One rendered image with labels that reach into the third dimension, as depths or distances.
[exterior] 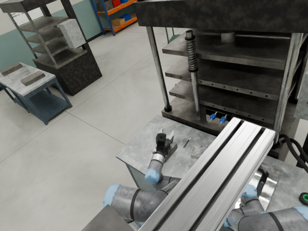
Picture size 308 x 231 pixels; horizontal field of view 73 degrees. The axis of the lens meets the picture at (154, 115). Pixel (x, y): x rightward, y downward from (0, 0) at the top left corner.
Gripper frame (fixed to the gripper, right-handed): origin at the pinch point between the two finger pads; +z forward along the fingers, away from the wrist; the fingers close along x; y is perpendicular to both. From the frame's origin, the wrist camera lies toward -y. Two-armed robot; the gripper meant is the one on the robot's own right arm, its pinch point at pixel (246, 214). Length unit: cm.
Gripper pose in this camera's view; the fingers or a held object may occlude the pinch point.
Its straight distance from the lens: 160.9
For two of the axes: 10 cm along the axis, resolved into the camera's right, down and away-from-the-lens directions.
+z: 2.2, 7.4, 6.3
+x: 7.5, 2.9, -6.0
